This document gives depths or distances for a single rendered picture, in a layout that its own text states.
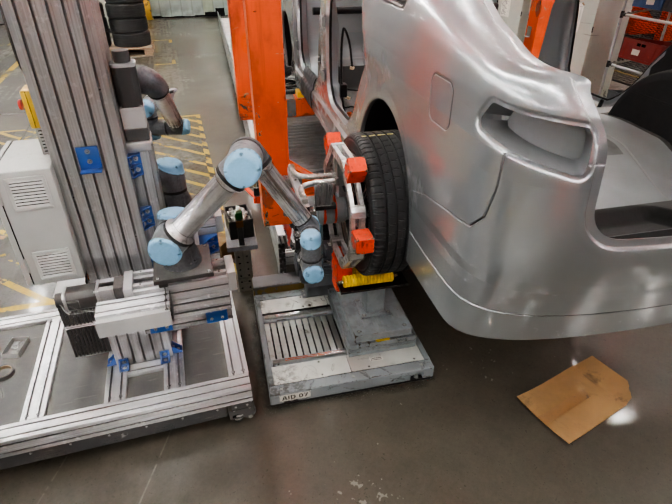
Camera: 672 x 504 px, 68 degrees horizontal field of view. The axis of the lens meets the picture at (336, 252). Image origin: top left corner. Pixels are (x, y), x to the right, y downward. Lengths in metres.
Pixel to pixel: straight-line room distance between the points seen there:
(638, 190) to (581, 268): 1.17
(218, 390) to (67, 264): 0.81
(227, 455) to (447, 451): 0.96
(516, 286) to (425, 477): 1.05
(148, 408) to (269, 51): 1.68
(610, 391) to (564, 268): 1.43
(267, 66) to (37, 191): 1.16
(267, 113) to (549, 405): 1.97
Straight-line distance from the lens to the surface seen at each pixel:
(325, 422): 2.47
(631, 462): 2.67
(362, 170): 2.02
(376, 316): 2.65
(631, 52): 6.29
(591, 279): 1.62
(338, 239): 2.52
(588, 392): 2.86
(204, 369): 2.47
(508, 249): 1.52
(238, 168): 1.64
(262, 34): 2.53
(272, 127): 2.63
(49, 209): 2.10
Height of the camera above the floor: 1.92
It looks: 33 degrees down
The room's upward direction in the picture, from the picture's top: straight up
